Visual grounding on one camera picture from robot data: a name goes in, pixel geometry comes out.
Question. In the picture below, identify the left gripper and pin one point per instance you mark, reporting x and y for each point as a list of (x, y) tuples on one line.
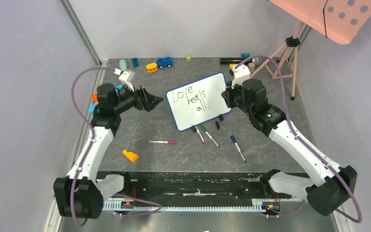
[(142, 98)]

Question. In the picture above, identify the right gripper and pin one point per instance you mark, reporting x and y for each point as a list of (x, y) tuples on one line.
[(228, 96)]

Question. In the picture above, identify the black marker cap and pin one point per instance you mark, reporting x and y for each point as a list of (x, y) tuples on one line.
[(217, 125)]

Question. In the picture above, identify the blue framed whiteboard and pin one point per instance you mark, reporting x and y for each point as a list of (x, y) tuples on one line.
[(198, 101)]

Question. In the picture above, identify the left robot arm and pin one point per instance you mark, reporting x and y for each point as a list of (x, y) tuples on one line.
[(79, 194)]

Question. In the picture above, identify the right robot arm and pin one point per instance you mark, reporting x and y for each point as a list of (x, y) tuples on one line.
[(328, 184)]

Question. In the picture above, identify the blue whiteboard marker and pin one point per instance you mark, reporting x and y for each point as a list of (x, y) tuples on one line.
[(237, 147)]

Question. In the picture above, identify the green whiteboard marker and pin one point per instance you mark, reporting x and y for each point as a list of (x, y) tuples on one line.
[(210, 136)]

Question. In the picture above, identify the pink whiteboard marker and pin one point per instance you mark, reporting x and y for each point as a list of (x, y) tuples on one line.
[(162, 142)]

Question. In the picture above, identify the red whiteboard marker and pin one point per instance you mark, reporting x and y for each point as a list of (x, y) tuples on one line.
[(199, 134)]

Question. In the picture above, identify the yellow oval toy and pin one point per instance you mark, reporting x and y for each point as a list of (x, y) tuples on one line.
[(152, 67)]

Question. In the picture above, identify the tan wooden cube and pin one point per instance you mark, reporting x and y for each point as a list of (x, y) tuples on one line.
[(251, 66)]

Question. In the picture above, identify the dark blue block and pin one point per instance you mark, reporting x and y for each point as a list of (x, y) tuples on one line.
[(135, 62)]

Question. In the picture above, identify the black cylinder flashlight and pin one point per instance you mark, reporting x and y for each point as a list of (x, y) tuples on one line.
[(227, 61)]

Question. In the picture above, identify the teal block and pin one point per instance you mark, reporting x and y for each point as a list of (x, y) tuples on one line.
[(245, 55)]

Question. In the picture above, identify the blue toy car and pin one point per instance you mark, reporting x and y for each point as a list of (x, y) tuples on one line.
[(164, 62)]

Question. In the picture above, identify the mint green toy tube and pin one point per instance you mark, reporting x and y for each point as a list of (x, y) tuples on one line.
[(123, 64)]

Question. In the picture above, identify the orange toy piece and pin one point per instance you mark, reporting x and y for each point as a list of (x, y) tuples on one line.
[(94, 98)]

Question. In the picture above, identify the yellow wedge block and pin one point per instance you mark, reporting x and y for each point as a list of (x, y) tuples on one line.
[(130, 155)]

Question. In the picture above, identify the light blue toy tube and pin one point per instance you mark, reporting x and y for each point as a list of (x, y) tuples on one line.
[(91, 108)]

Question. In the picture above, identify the pink tripod stand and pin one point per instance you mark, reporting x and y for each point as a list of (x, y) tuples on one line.
[(289, 54)]

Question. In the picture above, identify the pink perforated panel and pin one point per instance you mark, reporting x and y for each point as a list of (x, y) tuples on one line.
[(338, 20)]

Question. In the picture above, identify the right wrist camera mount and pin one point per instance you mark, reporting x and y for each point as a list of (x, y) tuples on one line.
[(240, 74)]

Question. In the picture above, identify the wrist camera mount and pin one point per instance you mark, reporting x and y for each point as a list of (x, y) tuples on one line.
[(125, 77), (240, 74)]

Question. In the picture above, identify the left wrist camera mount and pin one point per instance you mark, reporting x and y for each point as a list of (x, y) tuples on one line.
[(125, 77)]

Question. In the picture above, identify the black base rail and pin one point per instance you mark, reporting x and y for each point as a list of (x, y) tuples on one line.
[(198, 189)]

